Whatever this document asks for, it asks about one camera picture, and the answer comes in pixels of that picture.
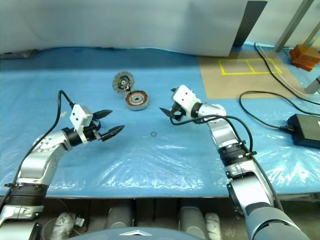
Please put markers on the white wrapped bundle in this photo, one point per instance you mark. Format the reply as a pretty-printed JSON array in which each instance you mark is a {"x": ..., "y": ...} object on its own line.
[
  {"x": 212, "y": 225},
  {"x": 63, "y": 223}
]

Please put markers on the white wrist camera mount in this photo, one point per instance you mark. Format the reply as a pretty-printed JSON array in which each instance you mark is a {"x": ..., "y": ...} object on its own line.
[
  {"x": 186, "y": 98},
  {"x": 79, "y": 117}
]

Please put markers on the orange translucent block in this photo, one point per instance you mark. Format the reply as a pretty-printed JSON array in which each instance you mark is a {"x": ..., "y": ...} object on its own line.
[{"x": 303, "y": 56}]

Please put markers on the yellow tape rectangle marking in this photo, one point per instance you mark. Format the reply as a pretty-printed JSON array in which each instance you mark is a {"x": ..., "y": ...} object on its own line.
[{"x": 250, "y": 73}]

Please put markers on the grey cylinder under table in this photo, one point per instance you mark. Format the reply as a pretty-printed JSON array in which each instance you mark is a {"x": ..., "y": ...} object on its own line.
[
  {"x": 120, "y": 215},
  {"x": 191, "y": 215}
]

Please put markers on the blue plastic table sheet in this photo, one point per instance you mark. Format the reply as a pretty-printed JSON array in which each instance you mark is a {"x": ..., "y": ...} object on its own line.
[{"x": 150, "y": 160}]

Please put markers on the black upright panel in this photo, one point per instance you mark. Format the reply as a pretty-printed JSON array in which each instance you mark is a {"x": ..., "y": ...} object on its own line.
[{"x": 250, "y": 22}]

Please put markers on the small white connector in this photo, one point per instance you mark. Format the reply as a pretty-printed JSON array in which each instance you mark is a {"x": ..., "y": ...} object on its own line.
[{"x": 80, "y": 220}]

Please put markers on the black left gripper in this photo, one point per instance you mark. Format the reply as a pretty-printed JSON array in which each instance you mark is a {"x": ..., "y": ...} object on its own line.
[{"x": 93, "y": 135}]

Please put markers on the black power adapter brick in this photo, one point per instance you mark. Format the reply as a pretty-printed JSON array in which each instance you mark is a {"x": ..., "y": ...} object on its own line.
[{"x": 306, "y": 131}]

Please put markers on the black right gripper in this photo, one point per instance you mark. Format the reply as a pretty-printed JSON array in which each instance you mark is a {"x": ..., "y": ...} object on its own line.
[{"x": 178, "y": 113}]

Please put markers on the short aluminium frame bar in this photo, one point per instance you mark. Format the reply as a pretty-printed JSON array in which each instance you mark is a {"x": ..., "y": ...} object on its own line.
[{"x": 313, "y": 86}]

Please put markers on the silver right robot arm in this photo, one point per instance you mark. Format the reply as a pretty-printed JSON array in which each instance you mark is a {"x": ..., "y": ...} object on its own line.
[{"x": 250, "y": 190}]

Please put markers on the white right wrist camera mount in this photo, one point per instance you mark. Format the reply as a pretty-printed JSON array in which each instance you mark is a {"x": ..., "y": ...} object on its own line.
[{"x": 186, "y": 98}]

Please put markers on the finned silver motor rotor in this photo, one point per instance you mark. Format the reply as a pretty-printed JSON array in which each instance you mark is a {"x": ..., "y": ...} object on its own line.
[{"x": 120, "y": 80}]

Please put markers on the large white board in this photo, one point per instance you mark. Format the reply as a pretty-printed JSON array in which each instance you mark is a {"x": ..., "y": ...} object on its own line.
[{"x": 125, "y": 22}]

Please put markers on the grey robot torso with emblem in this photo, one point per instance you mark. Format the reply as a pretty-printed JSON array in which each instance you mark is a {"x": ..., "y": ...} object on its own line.
[{"x": 137, "y": 232}]

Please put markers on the aluminium frame post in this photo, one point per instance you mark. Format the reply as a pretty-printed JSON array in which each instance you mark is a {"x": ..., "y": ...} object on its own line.
[{"x": 291, "y": 25}]

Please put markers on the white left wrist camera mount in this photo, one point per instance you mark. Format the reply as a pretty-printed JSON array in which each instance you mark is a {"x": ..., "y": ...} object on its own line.
[{"x": 79, "y": 117}]

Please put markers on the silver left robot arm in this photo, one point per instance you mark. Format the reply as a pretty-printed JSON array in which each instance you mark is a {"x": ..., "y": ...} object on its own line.
[{"x": 37, "y": 160}]

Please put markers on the copper wound motor stator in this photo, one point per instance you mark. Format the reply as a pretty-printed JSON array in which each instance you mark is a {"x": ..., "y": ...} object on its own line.
[{"x": 136, "y": 100}]

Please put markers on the brown cardboard sheet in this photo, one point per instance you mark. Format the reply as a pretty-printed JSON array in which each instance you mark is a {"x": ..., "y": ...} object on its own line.
[{"x": 225, "y": 85}]

